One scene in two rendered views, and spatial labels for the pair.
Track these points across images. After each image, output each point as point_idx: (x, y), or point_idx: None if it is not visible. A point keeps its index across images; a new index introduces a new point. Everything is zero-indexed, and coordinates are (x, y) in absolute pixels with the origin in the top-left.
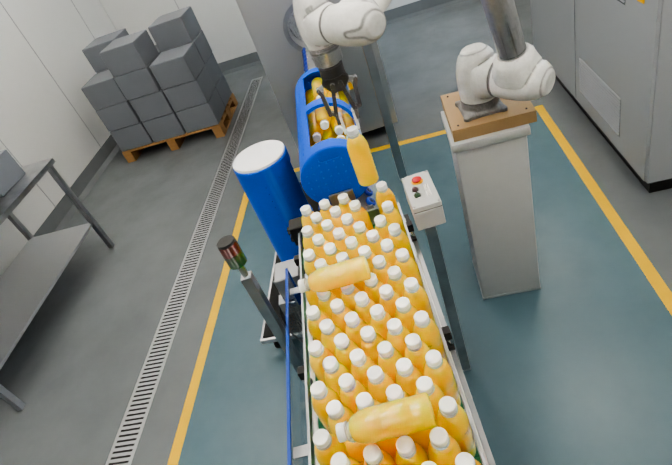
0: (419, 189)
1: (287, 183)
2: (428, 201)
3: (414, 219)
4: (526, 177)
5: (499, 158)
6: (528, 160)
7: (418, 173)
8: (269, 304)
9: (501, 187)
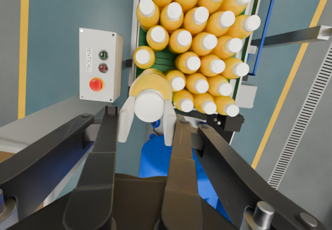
0: (98, 66)
1: (217, 203)
2: (94, 35)
3: (121, 54)
4: (23, 118)
5: (25, 133)
6: (6, 124)
7: (91, 98)
8: (278, 39)
9: (48, 121)
